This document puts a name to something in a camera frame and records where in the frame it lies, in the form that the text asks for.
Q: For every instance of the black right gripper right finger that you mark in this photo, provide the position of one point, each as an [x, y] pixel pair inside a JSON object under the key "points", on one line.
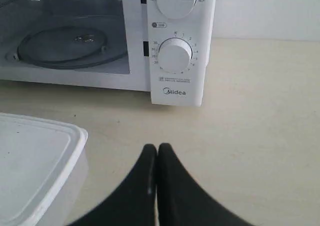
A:
{"points": [[181, 201]]}

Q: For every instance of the white upper power knob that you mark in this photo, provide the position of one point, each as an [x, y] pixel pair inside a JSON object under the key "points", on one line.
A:
{"points": [[175, 9]]}

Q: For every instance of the glass turntable plate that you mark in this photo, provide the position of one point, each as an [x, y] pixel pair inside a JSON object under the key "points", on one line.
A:
{"points": [[69, 42]]}

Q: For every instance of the white plastic food container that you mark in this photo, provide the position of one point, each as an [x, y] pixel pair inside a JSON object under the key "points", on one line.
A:
{"points": [[43, 167]]}

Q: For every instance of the white Midea microwave oven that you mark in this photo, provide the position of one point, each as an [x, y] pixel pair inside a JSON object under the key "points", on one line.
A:
{"points": [[146, 28]]}

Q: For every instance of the white lower timer knob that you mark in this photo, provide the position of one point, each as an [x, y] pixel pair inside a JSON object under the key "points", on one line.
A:
{"points": [[174, 55]]}

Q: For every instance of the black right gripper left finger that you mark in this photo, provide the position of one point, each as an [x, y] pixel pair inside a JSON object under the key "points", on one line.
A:
{"points": [[132, 203]]}

